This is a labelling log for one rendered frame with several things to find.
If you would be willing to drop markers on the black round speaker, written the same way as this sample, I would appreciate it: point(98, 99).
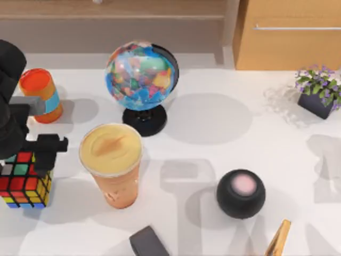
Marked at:
point(241, 194)

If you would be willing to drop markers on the wooden cupboard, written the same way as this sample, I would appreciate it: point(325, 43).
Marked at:
point(287, 50)

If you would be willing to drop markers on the purple flowers in dark pot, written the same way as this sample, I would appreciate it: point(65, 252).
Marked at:
point(318, 90)

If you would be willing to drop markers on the golden wooden object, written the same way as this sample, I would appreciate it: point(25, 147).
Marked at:
point(278, 240)

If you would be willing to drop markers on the orange and blue cup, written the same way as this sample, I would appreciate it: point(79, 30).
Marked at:
point(45, 90)

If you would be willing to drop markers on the colourful puzzle cube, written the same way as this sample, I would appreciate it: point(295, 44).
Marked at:
point(18, 184)

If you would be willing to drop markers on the orange drink in plastic cup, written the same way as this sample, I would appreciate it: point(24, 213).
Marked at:
point(112, 165)

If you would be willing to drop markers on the dark grey flat box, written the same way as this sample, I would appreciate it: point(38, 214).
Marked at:
point(149, 242)

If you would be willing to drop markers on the colourful globe on black stand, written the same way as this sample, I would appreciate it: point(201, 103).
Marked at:
point(138, 80)

